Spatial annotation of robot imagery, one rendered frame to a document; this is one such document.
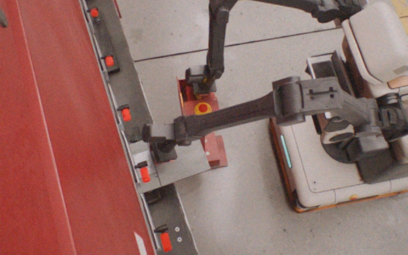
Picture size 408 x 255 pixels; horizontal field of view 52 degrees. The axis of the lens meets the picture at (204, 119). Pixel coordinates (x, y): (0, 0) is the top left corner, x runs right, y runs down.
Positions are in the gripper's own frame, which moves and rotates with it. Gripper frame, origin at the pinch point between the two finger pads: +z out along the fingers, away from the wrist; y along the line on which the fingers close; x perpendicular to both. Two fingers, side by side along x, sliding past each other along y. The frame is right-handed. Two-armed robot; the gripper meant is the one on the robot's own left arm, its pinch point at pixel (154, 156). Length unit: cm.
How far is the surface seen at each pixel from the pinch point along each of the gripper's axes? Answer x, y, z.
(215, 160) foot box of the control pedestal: 69, -16, 65
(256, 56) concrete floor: 120, -77, 50
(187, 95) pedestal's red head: 31.4, -30.6, 13.4
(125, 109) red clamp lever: -12.5, -11.4, -14.8
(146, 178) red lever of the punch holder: -13.7, 12.6, -17.6
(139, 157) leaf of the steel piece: -3.9, -2.0, 3.7
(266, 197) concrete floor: 95, 11, 65
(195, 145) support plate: 13.7, 0.2, -5.4
